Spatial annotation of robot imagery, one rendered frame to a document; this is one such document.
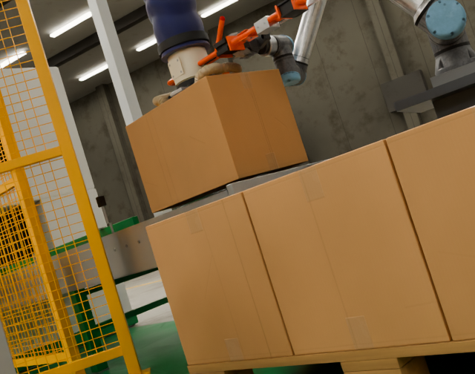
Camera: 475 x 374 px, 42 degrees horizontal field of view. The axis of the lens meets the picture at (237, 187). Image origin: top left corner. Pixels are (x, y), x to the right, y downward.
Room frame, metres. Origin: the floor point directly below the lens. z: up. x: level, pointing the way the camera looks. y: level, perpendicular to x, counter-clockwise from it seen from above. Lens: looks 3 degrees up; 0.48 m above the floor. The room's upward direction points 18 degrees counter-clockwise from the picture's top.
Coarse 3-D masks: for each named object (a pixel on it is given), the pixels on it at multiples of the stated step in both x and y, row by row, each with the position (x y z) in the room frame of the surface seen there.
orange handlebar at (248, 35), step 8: (296, 0) 2.15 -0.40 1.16; (304, 0) 2.16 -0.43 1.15; (272, 16) 2.23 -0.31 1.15; (240, 32) 2.36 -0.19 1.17; (248, 32) 2.33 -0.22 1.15; (232, 40) 2.39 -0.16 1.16; (240, 40) 2.36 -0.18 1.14; (248, 40) 2.39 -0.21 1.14; (208, 56) 2.50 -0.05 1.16; (216, 56) 2.53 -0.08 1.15; (200, 64) 2.55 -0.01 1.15; (208, 64) 2.58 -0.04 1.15; (168, 80) 2.71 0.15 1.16
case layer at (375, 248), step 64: (448, 128) 1.09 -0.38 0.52; (256, 192) 1.43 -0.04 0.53; (320, 192) 1.31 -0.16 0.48; (384, 192) 1.20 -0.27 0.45; (448, 192) 1.12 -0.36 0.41; (192, 256) 1.62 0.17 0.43; (256, 256) 1.47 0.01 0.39; (320, 256) 1.34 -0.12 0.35; (384, 256) 1.24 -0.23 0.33; (448, 256) 1.15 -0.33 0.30; (192, 320) 1.68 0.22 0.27; (256, 320) 1.52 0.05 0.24; (320, 320) 1.38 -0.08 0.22; (384, 320) 1.27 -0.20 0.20; (448, 320) 1.17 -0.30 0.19
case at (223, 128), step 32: (192, 96) 2.34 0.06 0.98; (224, 96) 2.30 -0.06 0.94; (256, 96) 2.41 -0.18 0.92; (128, 128) 2.68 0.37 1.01; (160, 128) 2.52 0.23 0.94; (192, 128) 2.38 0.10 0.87; (224, 128) 2.26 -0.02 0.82; (256, 128) 2.37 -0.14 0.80; (288, 128) 2.49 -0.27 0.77; (160, 160) 2.57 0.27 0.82; (192, 160) 2.42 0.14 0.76; (224, 160) 2.29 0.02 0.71; (256, 160) 2.34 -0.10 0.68; (288, 160) 2.45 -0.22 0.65; (160, 192) 2.62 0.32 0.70; (192, 192) 2.47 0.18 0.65
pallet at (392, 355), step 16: (336, 352) 1.37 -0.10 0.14; (352, 352) 1.34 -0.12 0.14; (368, 352) 1.31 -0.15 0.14; (384, 352) 1.28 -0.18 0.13; (400, 352) 1.26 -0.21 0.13; (416, 352) 1.23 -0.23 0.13; (432, 352) 1.21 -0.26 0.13; (448, 352) 1.19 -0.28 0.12; (192, 368) 1.72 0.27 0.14; (208, 368) 1.67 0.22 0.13; (224, 368) 1.63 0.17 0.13; (240, 368) 1.59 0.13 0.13; (352, 368) 1.35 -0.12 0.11; (368, 368) 1.32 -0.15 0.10; (384, 368) 1.29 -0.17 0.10; (400, 368) 1.27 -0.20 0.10; (416, 368) 1.31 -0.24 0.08
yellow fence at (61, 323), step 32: (0, 96) 2.92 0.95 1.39; (0, 128) 2.91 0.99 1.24; (0, 160) 3.03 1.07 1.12; (0, 192) 3.06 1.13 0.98; (0, 224) 3.17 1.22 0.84; (32, 224) 2.90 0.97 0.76; (32, 320) 3.14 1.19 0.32; (64, 320) 2.91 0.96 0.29; (32, 352) 3.22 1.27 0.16; (64, 352) 2.96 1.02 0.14
